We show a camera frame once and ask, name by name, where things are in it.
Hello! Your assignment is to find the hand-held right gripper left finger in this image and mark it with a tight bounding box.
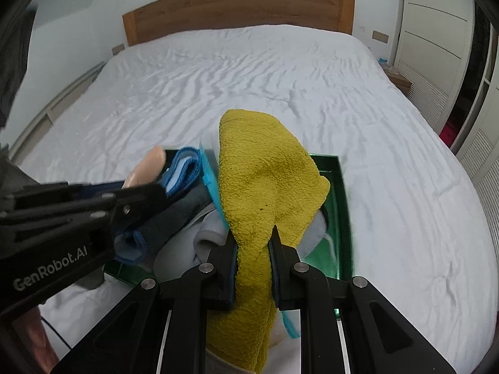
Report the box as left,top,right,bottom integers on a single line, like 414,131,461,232
51,237,240,374

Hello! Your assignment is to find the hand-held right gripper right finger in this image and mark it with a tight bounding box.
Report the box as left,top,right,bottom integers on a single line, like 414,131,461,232
268,225,458,374

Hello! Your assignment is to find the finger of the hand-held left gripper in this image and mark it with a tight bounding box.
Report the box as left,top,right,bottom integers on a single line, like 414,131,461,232
12,184,171,239
16,181,126,212

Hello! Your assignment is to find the dark grey cloth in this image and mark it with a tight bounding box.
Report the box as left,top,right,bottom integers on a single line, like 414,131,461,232
117,191,214,258

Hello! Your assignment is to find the peach cloth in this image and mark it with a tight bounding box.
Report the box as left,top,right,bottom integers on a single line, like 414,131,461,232
122,146,168,191

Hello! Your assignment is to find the blue cloth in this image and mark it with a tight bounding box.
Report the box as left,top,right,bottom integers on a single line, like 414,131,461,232
114,146,204,266

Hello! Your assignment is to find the light grey cloth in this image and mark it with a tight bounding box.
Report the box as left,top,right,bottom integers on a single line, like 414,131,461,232
153,203,337,281

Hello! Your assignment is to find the green tray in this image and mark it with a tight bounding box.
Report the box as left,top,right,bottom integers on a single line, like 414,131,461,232
104,153,355,320

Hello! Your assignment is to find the yellow towel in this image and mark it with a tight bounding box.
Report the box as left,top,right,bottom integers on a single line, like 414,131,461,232
206,109,331,372

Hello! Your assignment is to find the person's left forearm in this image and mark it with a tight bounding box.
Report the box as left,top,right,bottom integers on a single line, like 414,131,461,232
21,303,60,371

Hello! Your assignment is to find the white bed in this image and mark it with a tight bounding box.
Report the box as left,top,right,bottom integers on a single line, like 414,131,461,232
16,23,490,374

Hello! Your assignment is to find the wooden headboard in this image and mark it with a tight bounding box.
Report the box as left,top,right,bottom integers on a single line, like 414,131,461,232
122,0,356,46

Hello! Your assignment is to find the pink object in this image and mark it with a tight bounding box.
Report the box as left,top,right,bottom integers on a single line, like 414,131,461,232
438,119,459,149

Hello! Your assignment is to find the wooden nightstand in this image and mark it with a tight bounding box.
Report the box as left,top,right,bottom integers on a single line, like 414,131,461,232
384,64,412,96

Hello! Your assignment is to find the white wardrobe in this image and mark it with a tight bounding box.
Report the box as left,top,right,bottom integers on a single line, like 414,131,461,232
392,0,499,188

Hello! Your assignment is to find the black cable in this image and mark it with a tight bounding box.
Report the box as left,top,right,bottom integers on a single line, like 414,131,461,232
39,315,75,349

